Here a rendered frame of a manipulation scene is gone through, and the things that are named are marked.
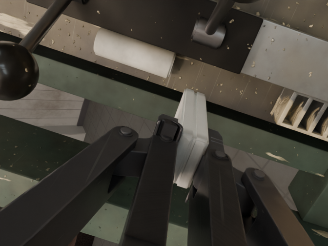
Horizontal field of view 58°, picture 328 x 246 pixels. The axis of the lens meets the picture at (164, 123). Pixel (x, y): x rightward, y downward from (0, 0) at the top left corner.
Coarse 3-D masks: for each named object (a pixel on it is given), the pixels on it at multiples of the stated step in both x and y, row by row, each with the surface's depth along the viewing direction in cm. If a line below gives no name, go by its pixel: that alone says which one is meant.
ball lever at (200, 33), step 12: (228, 0) 18; (240, 0) 15; (252, 0) 15; (216, 12) 20; (204, 24) 24; (216, 24) 22; (192, 36) 25; (204, 36) 25; (216, 36) 24; (216, 48) 25
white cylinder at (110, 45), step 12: (96, 36) 29; (108, 36) 29; (120, 36) 29; (96, 48) 29; (108, 48) 29; (120, 48) 29; (132, 48) 29; (144, 48) 29; (156, 48) 29; (120, 60) 30; (132, 60) 29; (144, 60) 29; (156, 60) 29; (168, 60) 29; (156, 72) 30; (168, 72) 30
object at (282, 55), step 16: (256, 16) 26; (272, 32) 26; (288, 32) 26; (304, 32) 28; (256, 48) 27; (272, 48) 26; (288, 48) 26; (304, 48) 26; (320, 48) 26; (256, 64) 27; (272, 64) 27; (288, 64) 27; (304, 64) 27; (320, 64) 27; (272, 80) 28; (288, 80) 27; (304, 80) 27; (320, 80) 27; (320, 96) 28
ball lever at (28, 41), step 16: (64, 0) 23; (80, 0) 25; (48, 16) 22; (32, 32) 21; (0, 48) 18; (16, 48) 18; (32, 48) 20; (0, 64) 17; (16, 64) 18; (32, 64) 19; (0, 80) 17; (16, 80) 18; (32, 80) 19; (0, 96) 18; (16, 96) 19
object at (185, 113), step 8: (184, 96) 19; (192, 96) 19; (184, 104) 18; (192, 104) 18; (176, 112) 21; (184, 112) 16; (192, 112) 17; (184, 120) 15; (192, 120) 16; (184, 128) 14; (192, 128) 15; (184, 136) 14; (192, 136) 14; (184, 144) 14; (184, 152) 14; (176, 160) 15; (184, 160) 15; (176, 168) 15; (176, 176) 15
